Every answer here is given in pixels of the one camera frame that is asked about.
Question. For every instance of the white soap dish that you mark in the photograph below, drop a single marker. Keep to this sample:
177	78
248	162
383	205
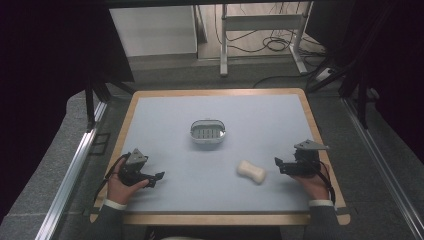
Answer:
208	131

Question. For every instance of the wooden table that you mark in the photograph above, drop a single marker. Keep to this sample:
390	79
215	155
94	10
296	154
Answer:
216	219

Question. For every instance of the white power strip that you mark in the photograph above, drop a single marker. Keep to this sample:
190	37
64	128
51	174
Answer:
324	74

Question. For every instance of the dark curtain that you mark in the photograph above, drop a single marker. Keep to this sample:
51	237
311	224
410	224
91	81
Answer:
396	66
43	66

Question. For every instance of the aluminium rail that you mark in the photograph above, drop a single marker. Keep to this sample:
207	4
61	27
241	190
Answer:
383	166
71	166

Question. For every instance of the person's left hand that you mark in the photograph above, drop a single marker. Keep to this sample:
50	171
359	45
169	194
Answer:
120	190

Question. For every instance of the cream soap bar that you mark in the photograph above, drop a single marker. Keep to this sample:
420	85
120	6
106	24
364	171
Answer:
251	171

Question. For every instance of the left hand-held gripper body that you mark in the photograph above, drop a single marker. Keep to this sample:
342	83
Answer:
133	166

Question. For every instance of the person's right hand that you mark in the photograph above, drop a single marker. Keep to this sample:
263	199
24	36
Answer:
313	186

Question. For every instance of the white metal stand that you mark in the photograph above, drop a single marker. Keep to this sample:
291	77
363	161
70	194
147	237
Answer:
263	22

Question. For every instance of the white panel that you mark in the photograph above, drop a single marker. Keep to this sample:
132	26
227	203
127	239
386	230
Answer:
153	30

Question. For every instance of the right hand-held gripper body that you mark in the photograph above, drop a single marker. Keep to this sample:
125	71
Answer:
305	163

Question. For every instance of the black floor frame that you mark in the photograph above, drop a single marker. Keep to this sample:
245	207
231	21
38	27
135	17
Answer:
100	144

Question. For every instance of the grey table mat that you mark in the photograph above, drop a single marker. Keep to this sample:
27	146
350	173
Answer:
206	186

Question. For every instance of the black metal stand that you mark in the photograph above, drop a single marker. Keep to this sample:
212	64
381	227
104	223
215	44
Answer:
90	103
362	100

